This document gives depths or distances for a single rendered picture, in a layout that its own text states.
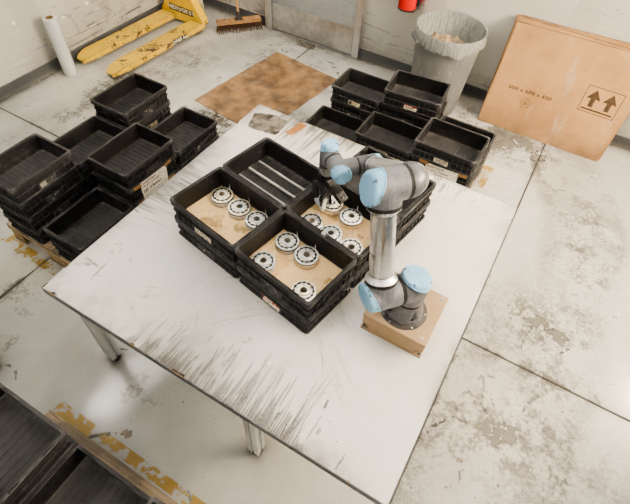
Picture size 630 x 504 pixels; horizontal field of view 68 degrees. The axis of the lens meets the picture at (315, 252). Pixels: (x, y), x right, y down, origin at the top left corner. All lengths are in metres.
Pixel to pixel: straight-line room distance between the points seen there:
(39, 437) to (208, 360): 0.70
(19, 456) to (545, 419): 2.40
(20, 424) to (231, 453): 0.91
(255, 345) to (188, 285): 0.41
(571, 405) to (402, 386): 1.29
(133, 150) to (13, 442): 1.71
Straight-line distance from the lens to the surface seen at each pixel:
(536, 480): 2.71
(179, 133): 3.36
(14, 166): 3.25
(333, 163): 1.84
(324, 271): 1.92
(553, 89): 4.33
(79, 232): 3.03
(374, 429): 1.79
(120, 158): 3.07
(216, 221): 2.11
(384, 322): 1.85
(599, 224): 3.91
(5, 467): 2.20
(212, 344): 1.91
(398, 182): 1.47
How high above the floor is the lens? 2.37
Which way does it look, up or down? 51 degrees down
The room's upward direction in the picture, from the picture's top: 5 degrees clockwise
